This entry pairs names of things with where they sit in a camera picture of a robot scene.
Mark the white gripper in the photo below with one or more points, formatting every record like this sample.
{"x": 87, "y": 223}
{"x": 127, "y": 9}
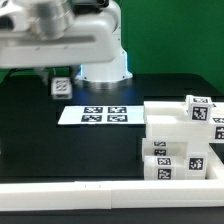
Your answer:
{"x": 52, "y": 36}

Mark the white chair nut cube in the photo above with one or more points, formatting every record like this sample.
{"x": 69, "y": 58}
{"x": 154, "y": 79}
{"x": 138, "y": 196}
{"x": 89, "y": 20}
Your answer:
{"x": 61, "y": 88}

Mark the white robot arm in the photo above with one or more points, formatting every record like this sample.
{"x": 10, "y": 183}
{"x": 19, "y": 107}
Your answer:
{"x": 107, "y": 74}

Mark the flat white chair back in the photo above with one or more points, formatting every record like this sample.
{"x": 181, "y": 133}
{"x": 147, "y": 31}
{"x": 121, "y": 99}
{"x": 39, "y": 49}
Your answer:
{"x": 78, "y": 115}

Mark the white obstacle fence wall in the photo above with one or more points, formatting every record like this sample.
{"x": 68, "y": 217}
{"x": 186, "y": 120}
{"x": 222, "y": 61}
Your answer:
{"x": 117, "y": 194}

